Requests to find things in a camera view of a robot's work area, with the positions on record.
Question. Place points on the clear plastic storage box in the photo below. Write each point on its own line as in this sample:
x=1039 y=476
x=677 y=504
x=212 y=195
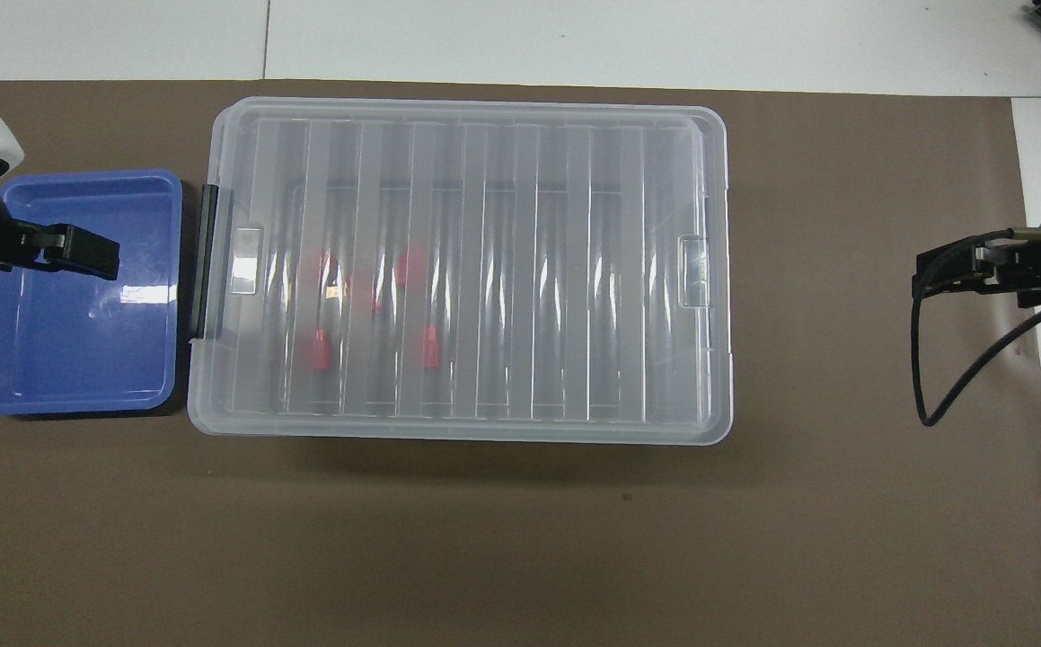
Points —
x=199 y=395

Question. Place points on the black box latch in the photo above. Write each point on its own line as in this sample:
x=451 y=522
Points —
x=206 y=270

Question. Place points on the blue plastic tray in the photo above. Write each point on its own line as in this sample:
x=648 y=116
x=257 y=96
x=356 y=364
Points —
x=71 y=350

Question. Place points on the red plastic block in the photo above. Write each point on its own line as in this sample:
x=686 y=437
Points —
x=431 y=348
x=330 y=267
x=367 y=293
x=410 y=267
x=318 y=349

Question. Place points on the brown table mat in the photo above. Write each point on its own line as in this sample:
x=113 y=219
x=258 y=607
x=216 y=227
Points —
x=484 y=539

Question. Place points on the clear ribbed box lid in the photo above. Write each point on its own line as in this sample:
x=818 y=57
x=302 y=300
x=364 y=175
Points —
x=556 y=270

